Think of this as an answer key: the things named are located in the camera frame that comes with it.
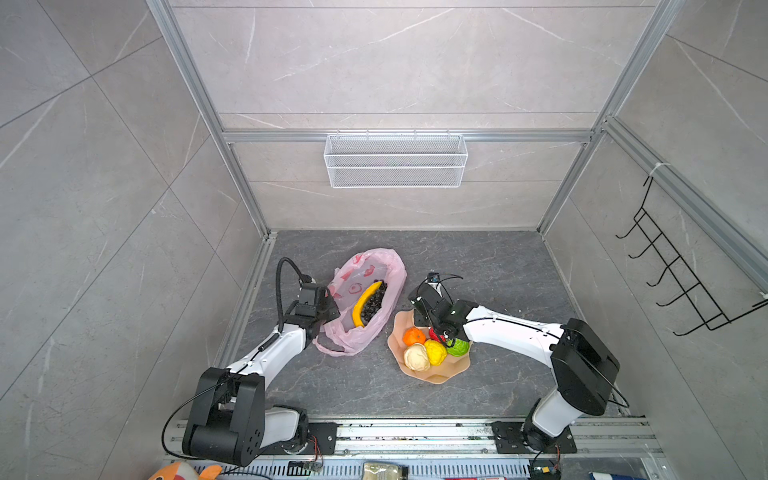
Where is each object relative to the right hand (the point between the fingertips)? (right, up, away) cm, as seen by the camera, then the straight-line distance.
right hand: (421, 307), depth 89 cm
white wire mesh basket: (-7, +48, +12) cm, 50 cm away
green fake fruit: (+10, -9, -9) cm, 16 cm away
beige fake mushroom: (-2, -12, -10) cm, 16 cm away
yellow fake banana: (-20, -3, +6) cm, 21 cm away
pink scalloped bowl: (+8, -16, -6) cm, 19 cm away
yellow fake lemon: (+3, -11, -7) cm, 14 cm away
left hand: (-28, +3, +2) cm, 29 cm away
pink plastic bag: (-20, +11, +9) cm, 24 cm away
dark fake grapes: (-15, 0, +6) cm, 16 cm away
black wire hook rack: (+59, +4, -26) cm, 64 cm away
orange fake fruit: (-3, -8, -3) cm, 9 cm away
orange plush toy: (-55, -32, -24) cm, 68 cm away
